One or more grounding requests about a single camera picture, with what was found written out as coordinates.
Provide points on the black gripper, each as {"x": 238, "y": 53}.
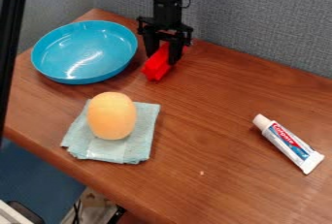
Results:
{"x": 165, "y": 27}

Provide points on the red rectangular block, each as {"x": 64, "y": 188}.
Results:
{"x": 157, "y": 66}

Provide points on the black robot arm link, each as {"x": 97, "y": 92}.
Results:
{"x": 11, "y": 17}

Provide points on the blue plastic plate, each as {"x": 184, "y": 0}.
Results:
{"x": 85, "y": 52}

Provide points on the orange egg-shaped object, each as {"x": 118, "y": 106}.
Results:
{"x": 112, "y": 115}

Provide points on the light blue folded cloth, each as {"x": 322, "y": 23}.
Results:
{"x": 126, "y": 151}

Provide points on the white toothpaste tube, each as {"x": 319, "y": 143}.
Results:
{"x": 290, "y": 144}

